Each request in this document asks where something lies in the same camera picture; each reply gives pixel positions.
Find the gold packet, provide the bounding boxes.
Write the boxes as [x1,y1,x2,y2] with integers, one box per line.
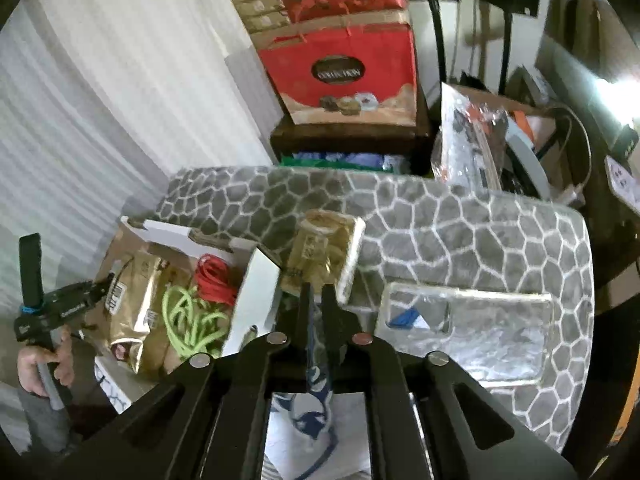
[278,209,367,306]

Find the person's left hand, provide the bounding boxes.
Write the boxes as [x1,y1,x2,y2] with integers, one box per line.
[17,326,77,399]

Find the person's left forearm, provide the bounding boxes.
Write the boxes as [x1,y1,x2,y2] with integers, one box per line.
[20,391,83,457]

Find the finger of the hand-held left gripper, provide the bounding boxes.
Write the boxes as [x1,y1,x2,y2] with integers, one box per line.
[90,274,118,307]

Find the red gift bag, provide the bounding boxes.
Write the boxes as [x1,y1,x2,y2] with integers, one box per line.
[259,24,419,127]

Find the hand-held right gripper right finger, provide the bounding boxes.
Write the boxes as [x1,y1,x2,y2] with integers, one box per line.
[319,286,577,480]

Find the blue and white patterned pouch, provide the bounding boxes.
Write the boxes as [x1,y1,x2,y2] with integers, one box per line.
[264,295,342,480]

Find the dark wooden stand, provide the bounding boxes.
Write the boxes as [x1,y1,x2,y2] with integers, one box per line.
[269,85,433,168]

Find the red cord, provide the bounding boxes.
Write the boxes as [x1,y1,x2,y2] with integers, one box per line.
[194,254,240,307]

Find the gold foil bag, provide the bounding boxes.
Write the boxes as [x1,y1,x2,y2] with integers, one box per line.
[106,254,176,377]

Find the crinkled clear plastic bag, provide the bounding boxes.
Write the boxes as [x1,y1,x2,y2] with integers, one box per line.
[431,81,512,192]

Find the green cord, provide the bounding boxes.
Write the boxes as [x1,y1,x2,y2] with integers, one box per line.
[161,284,232,360]

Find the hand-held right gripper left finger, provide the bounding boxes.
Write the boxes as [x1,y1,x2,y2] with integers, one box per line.
[50,284,315,480]

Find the flat screen television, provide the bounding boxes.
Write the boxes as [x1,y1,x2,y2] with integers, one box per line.
[536,0,640,128]

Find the white curtain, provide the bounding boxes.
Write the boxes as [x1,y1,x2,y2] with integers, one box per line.
[0,0,275,321]

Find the cardboard tray box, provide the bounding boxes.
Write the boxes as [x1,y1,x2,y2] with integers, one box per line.
[94,214,283,413]

